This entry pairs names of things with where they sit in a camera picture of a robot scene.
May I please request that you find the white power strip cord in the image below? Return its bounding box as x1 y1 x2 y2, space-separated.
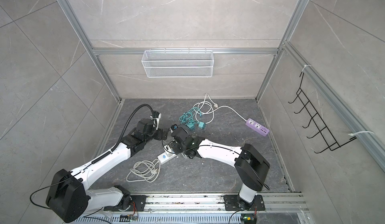
125 159 161 183

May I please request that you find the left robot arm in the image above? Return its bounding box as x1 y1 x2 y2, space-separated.
42 104 165 223

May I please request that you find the purple power strip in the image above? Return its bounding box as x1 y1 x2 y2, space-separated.
246 118 270 137

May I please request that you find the black wire hook rack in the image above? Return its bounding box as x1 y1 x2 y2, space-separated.
288 72 357 154

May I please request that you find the white blue power strip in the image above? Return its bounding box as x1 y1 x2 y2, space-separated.
157 151 176 165

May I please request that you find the teal cable bundle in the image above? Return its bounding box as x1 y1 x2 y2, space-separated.
179 108 203 127

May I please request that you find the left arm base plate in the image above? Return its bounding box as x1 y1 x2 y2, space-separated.
103 195 147 212

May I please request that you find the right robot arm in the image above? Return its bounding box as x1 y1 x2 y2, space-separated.
170 125 270 210

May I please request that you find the purple strip white cord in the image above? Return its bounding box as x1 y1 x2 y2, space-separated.
192 93 248 124

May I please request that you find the white wire mesh basket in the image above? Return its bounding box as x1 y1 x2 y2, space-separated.
141 50 215 78

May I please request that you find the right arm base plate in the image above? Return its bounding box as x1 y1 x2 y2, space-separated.
223 194 266 211

